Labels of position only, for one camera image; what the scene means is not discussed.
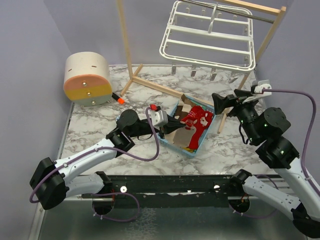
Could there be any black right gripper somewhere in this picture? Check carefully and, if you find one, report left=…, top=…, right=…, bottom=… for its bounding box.
left=211, top=88, right=260, bottom=143

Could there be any red beige reindeer sock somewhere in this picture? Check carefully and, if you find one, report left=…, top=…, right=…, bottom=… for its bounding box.
left=176, top=117, right=199, bottom=149

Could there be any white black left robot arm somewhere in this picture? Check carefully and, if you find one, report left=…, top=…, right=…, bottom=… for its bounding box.
left=29, top=106, right=185, bottom=210

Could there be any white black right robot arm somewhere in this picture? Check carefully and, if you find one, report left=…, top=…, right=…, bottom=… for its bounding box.
left=211, top=84, right=320, bottom=239

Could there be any white plastic clip hanger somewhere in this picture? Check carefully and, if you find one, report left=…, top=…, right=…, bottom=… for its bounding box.
left=159, top=0, right=256, bottom=82

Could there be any cream ribbed sock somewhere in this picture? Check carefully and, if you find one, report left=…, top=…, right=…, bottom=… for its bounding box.
left=164, top=129, right=180, bottom=145

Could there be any red santa sock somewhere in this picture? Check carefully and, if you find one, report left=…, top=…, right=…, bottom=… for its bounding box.
left=183, top=106, right=214, bottom=143

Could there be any blue perforated plastic basket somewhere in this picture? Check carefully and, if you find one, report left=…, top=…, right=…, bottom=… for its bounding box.
left=158, top=94, right=216, bottom=158

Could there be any yellow sock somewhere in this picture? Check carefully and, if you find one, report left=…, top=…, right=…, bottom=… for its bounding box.
left=182, top=147, right=197, bottom=153

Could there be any orange black highlighter pen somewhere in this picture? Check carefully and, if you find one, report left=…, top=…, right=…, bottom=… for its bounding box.
left=111, top=92, right=125, bottom=105

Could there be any metal hanging rod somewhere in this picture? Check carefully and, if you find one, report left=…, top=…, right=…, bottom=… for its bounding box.
left=181, top=0, right=274, bottom=24

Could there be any pastel round drawer box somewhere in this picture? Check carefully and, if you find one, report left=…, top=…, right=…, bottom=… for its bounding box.
left=63, top=51, right=113, bottom=107

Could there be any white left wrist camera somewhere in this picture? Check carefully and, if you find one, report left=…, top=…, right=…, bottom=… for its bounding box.
left=147, top=104, right=169, bottom=127

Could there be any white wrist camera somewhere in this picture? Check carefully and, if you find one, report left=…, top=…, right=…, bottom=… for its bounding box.
left=242, top=79, right=272, bottom=104
left=147, top=104, right=169, bottom=127

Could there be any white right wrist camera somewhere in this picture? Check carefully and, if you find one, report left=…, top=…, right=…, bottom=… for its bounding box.
left=242, top=79, right=272, bottom=104

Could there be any black mounting rail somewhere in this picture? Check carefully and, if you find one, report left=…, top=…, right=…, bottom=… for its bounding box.
left=106, top=175, right=245, bottom=208

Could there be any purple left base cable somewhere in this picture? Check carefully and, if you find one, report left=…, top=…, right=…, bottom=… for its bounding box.
left=91, top=191, right=141, bottom=223

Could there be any wooden hanger rack frame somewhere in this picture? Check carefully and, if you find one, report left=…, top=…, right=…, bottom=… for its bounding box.
left=115, top=0, right=287, bottom=135

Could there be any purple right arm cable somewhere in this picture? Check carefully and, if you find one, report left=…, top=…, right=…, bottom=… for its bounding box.
left=262, top=88, right=320, bottom=197

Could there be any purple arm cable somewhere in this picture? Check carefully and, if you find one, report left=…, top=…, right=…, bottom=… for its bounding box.
left=262, top=88, right=320, bottom=197
left=29, top=106, right=161, bottom=204

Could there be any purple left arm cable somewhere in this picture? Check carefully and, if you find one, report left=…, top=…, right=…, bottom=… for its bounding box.
left=29, top=106, right=161, bottom=204

